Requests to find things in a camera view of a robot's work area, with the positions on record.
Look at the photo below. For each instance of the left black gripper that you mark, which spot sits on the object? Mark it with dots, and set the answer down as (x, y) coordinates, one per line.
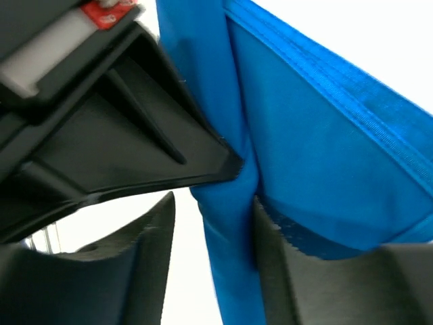
(49, 49)

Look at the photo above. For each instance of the blue cloth napkin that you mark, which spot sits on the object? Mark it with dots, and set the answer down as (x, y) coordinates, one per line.
(329, 103)

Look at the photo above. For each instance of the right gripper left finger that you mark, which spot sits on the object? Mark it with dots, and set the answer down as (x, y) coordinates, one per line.
(119, 279)

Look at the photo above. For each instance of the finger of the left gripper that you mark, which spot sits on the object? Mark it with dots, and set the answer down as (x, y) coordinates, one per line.
(127, 127)

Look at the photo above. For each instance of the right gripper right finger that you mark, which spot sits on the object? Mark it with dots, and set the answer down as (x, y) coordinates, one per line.
(391, 285)

